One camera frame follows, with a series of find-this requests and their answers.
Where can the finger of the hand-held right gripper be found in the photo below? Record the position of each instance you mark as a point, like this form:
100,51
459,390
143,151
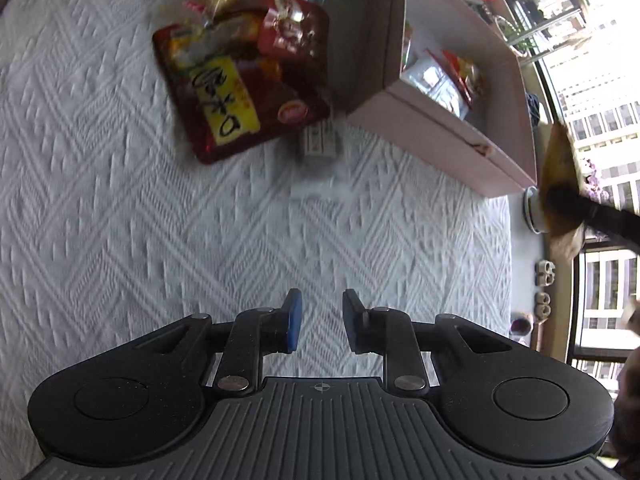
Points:
615,227

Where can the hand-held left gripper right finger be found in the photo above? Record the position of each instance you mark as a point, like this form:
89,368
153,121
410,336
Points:
350,321

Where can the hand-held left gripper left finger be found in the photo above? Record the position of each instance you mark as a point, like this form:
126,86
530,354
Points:
294,321

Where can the brown yellow snack packet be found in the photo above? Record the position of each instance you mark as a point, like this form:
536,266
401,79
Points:
560,160

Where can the pink cardboard box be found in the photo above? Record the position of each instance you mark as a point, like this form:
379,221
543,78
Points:
450,150

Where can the small white snack packet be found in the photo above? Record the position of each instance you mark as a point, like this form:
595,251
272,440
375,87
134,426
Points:
317,140

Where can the orange snack packet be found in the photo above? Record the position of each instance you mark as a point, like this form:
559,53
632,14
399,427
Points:
467,72

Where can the large red snack bag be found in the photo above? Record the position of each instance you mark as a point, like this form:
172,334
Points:
225,105

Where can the white silver snack packet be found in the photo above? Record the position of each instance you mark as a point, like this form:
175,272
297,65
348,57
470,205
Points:
432,82

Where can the small red snack packet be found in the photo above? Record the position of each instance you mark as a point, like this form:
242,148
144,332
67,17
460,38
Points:
295,25

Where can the purple flowers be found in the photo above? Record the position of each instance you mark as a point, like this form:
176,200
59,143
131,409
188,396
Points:
595,177

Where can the pair of beige slippers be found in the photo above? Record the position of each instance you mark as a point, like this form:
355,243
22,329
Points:
542,306
545,272

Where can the white plant pot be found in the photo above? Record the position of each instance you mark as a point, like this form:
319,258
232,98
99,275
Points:
532,212

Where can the curved balcony window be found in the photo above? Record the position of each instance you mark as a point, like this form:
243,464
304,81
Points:
600,85

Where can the white textured bedspread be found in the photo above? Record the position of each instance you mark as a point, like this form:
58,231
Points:
125,210

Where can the potted green plant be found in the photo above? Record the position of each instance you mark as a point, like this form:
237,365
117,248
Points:
520,35

